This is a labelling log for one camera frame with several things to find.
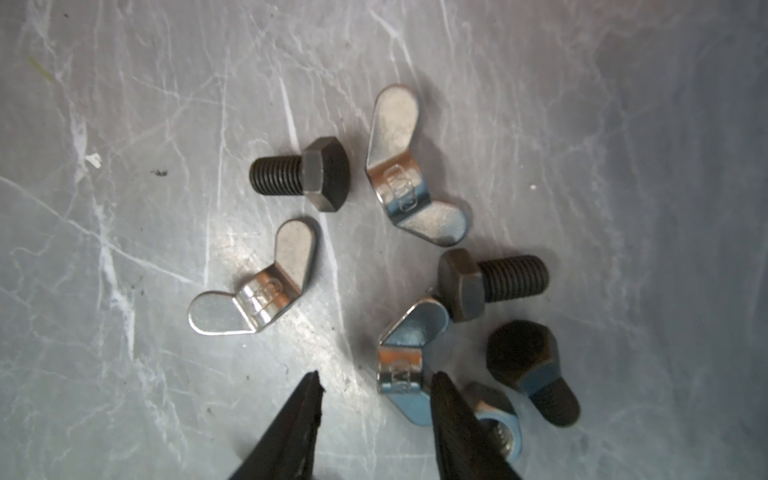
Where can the black hex bolt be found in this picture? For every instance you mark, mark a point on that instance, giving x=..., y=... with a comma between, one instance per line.
x=523, y=355
x=466, y=285
x=321, y=173

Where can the silver hex nut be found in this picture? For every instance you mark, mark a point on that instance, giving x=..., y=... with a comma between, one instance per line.
x=498, y=417

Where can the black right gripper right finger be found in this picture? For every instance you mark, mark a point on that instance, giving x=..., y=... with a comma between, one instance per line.
x=463, y=449

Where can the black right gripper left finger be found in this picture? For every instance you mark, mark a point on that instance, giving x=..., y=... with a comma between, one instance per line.
x=287, y=448

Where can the silver wing nut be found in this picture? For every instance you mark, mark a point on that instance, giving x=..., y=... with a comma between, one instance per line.
x=401, y=371
x=264, y=297
x=396, y=177

